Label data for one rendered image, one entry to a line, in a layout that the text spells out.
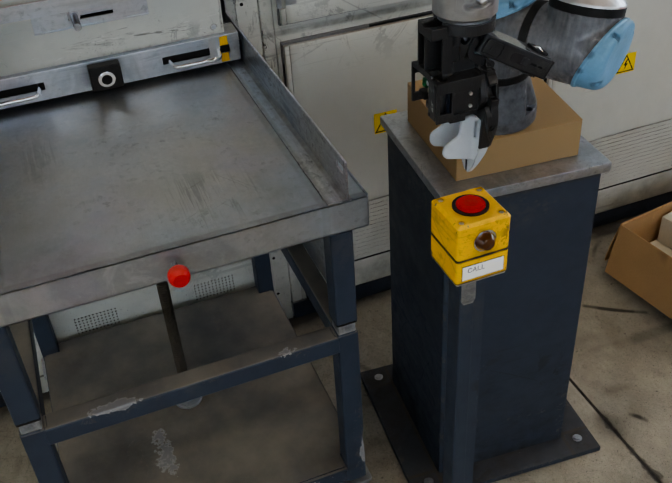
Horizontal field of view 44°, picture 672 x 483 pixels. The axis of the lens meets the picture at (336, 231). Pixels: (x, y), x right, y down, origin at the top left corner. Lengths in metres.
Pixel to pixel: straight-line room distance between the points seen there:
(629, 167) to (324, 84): 1.05
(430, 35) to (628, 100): 1.54
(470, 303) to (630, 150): 1.43
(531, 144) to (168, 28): 0.72
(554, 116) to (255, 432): 0.88
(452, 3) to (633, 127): 1.62
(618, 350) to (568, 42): 1.12
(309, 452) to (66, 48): 0.92
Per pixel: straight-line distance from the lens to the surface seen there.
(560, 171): 1.50
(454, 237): 1.10
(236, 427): 1.83
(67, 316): 2.13
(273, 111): 1.54
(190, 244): 1.23
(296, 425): 1.82
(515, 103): 1.45
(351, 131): 2.03
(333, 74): 1.95
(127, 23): 1.67
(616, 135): 2.51
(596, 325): 2.33
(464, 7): 0.95
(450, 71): 0.99
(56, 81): 1.69
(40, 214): 1.38
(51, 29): 1.65
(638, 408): 2.14
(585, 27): 1.33
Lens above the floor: 1.54
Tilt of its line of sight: 36 degrees down
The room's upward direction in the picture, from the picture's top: 4 degrees counter-clockwise
